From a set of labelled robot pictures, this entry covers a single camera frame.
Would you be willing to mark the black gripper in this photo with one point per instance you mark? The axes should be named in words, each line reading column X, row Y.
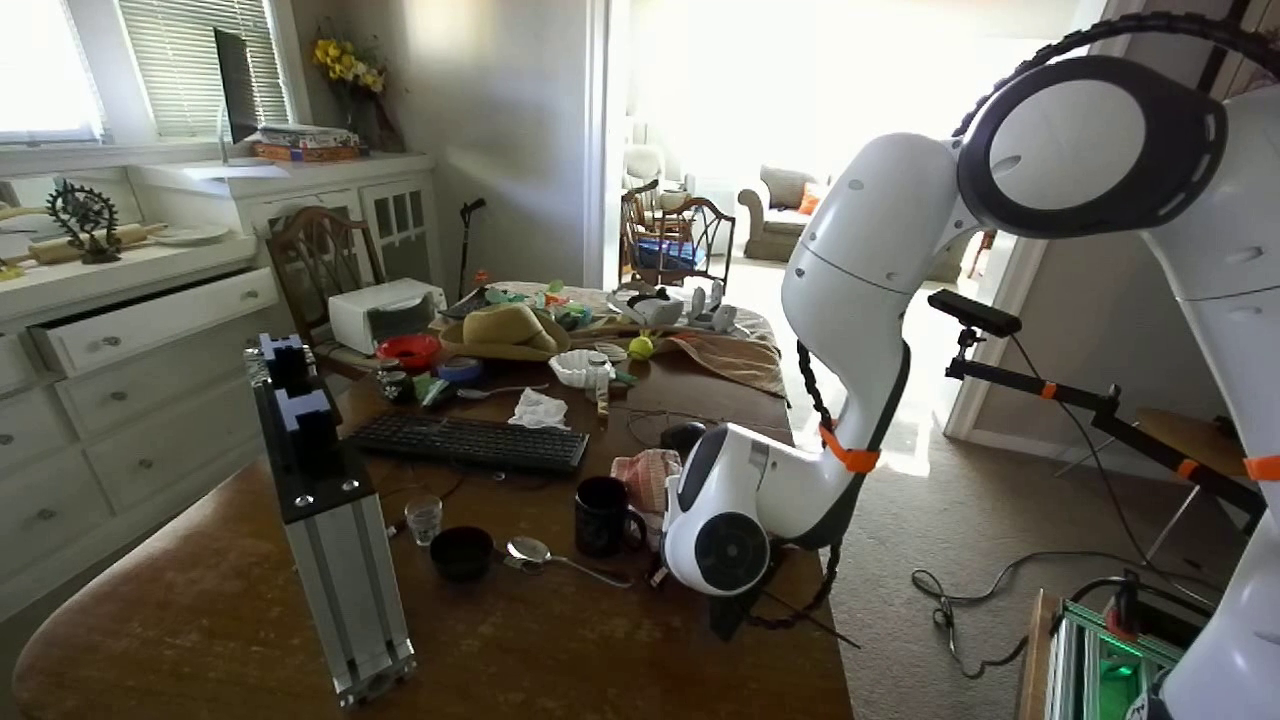
column 731, row 618

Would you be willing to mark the red white checked towel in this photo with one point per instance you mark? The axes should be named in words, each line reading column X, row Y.
column 647, row 483

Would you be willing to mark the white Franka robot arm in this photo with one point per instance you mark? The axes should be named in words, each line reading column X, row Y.
column 866, row 255

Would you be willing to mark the black mug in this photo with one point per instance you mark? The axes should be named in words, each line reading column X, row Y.
column 602, row 517

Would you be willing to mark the black computer mouse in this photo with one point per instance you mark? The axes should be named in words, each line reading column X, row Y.
column 680, row 433

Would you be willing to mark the metal spoon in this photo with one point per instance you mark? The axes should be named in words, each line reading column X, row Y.
column 528, row 549

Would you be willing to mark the brown cloth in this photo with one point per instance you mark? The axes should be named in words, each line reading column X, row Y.
column 725, row 360

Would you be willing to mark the small black bowl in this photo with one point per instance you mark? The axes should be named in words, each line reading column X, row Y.
column 461, row 553

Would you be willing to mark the crumpled white paper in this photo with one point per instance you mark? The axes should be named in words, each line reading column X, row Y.
column 538, row 411

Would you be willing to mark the green lime fruit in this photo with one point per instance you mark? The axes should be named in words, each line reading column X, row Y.
column 642, row 346

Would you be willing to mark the wooden robot cart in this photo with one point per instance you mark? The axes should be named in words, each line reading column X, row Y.
column 1035, row 667

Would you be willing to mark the white bowl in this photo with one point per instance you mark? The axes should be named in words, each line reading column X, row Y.
column 654, row 310

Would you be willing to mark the black computer keyboard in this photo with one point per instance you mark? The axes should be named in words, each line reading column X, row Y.
column 464, row 442

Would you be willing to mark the clear drinking glass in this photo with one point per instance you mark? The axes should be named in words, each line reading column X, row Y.
column 426, row 522

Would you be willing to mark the olive straw hat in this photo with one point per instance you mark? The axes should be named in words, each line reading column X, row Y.
column 505, row 328

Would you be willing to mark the dark wooden rack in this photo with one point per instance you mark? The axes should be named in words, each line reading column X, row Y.
column 680, row 241

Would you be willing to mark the green device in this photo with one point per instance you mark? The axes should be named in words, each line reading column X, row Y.
column 1114, row 667

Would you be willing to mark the beige armchair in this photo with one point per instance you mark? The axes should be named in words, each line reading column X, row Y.
column 777, row 206

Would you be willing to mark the red object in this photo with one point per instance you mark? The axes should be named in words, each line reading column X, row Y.
column 408, row 354

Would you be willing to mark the white box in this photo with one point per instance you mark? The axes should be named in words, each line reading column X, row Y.
column 382, row 310

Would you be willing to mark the white glass door cabinet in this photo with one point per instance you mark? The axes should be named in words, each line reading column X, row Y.
column 385, row 212

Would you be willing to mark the dark wooden chair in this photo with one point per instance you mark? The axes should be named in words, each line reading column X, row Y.
column 322, row 264

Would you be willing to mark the white drawer cabinet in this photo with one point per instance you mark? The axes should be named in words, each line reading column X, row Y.
column 123, row 385

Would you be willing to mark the yellow flower bouquet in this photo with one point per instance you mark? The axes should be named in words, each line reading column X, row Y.
column 351, row 66

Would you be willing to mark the dark metal sculpture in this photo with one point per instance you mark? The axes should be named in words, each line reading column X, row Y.
column 86, row 222

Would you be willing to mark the large white framed window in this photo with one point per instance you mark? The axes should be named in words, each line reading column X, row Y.
column 45, row 66

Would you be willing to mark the black stand camera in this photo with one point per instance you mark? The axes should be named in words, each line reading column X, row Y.
column 974, row 314

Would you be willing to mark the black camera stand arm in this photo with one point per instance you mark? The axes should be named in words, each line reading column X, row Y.
column 1107, row 406

